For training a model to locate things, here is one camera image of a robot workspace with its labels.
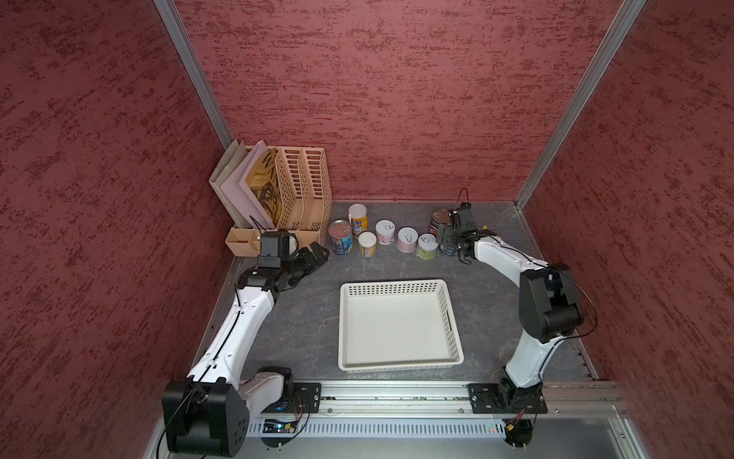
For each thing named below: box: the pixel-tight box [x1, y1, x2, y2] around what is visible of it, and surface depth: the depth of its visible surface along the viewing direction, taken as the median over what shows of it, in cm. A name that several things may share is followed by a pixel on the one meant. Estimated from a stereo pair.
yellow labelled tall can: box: [347, 202, 368, 239], surface depth 102 cm
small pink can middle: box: [397, 225, 419, 254], surface depth 105 cm
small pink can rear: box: [374, 218, 397, 246], surface depth 108 cm
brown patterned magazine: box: [245, 147, 282, 228], surface depth 102 cm
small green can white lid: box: [417, 233, 439, 261], surface depth 103 cm
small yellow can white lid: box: [357, 230, 378, 259], surface depth 102 cm
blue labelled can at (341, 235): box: [327, 218, 354, 256], surface depth 100 cm
